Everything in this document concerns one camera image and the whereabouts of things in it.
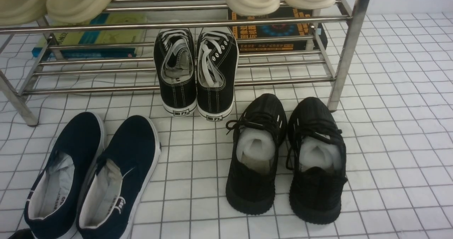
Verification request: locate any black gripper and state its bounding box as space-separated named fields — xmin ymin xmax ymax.
xmin=8 ymin=229 xmax=34 ymax=239

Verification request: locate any navy slip-on shoe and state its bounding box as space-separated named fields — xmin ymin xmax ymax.
xmin=76 ymin=115 xmax=161 ymax=239
xmin=24 ymin=112 xmax=105 ymax=239

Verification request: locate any stainless steel shoe rack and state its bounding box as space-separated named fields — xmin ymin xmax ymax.
xmin=1 ymin=0 xmax=370 ymax=127

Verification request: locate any black knit sneaker left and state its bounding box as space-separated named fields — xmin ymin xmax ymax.
xmin=225 ymin=93 xmax=287 ymax=215

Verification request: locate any black knit sneaker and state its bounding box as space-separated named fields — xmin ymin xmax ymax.
xmin=225 ymin=93 xmax=287 ymax=215
xmin=286 ymin=97 xmax=348 ymax=225

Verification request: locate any beige slipper far left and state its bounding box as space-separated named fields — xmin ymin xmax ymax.
xmin=0 ymin=0 xmax=47 ymax=26

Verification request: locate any beige slipper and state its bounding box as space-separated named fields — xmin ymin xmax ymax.
xmin=0 ymin=0 xmax=47 ymax=26
xmin=46 ymin=0 xmax=112 ymax=23

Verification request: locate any black canvas sneaker left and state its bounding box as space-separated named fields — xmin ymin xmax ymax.
xmin=153 ymin=29 xmax=197 ymax=117

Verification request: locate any black canvas sneaker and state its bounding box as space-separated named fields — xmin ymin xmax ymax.
xmin=195 ymin=27 xmax=239 ymax=122
xmin=153 ymin=29 xmax=197 ymax=117

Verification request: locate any green blue book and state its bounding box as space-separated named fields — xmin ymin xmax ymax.
xmin=32 ymin=12 xmax=148 ymax=59

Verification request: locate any black canvas sneaker right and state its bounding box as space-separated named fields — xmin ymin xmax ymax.
xmin=195 ymin=27 xmax=239 ymax=122

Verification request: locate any black knit sneaker right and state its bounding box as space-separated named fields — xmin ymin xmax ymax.
xmin=286 ymin=97 xmax=348 ymax=225

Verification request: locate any black orange book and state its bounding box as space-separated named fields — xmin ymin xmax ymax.
xmin=228 ymin=6 xmax=312 ymax=53

